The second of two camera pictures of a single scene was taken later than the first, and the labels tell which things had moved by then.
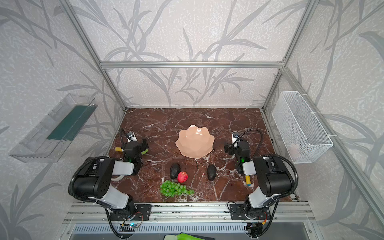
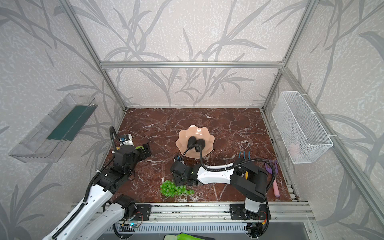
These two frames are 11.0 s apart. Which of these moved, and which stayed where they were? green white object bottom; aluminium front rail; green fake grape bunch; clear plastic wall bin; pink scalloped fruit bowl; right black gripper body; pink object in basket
Moved: right black gripper body
Stayed: green white object bottom; aluminium front rail; pink object in basket; green fake grape bunch; clear plastic wall bin; pink scalloped fruit bowl
